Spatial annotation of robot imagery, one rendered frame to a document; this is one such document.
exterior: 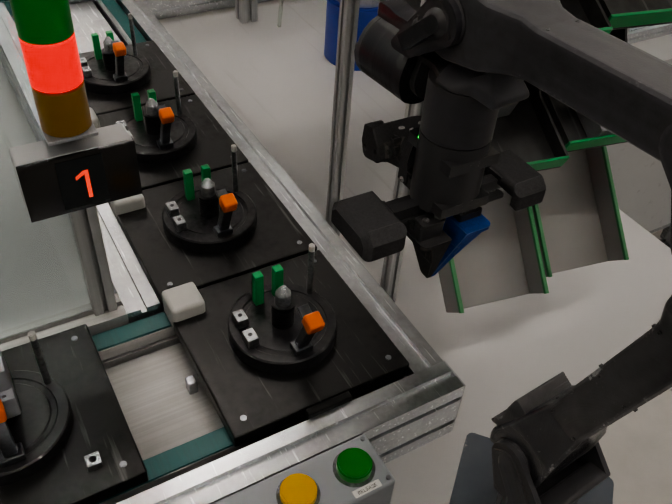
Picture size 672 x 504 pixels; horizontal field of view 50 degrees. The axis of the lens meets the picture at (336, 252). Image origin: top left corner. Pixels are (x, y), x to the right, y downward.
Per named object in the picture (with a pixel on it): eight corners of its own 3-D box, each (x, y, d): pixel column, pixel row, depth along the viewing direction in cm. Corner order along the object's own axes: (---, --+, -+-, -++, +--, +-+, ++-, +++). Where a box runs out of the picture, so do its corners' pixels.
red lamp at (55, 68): (89, 87, 70) (80, 40, 67) (36, 98, 68) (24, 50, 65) (76, 65, 73) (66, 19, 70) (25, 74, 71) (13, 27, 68)
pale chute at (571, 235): (608, 261, 105) (629, 259, 101) (531, 278, 101) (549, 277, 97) (571, 73, 105) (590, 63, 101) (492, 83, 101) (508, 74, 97)
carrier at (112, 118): (249, 169, 123) (247, 105, 114) (109, 207, 113) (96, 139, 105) (196, 102, 138) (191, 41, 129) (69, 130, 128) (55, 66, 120)
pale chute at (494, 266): (531, 293, 99) (549, 293, 95) (445, 313, 95) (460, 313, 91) (491, 94, 99) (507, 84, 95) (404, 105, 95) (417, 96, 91)
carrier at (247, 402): (408, 373, 92) (421, 305, 84) (234, 448, 82) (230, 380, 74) (318, 258, 107) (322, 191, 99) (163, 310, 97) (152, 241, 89)
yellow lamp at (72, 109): (98, 131, 73) (89, 88, 70) (47, 142, 71) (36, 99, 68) (84, 108, 76) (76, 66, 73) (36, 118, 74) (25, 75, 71)
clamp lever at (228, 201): (232, 230, 103) (238, 203, 97) (219, 234, 103) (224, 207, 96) (222, 210, 105) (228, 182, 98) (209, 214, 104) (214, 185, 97)
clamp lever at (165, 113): (172, 144, 119) (175, 115, 112) (161, 147, 118) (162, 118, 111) (165, 127, 120) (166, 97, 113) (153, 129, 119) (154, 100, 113)
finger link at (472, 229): (493, 224, 61) (452, 186, 65) (459, 236, 60) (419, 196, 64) (478, 282, 66) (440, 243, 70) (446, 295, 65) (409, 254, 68)
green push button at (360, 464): (377, 478, 80) (379, 469, 79) (347, 494, 79) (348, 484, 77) (359, 450, 83) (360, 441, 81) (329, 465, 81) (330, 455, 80)
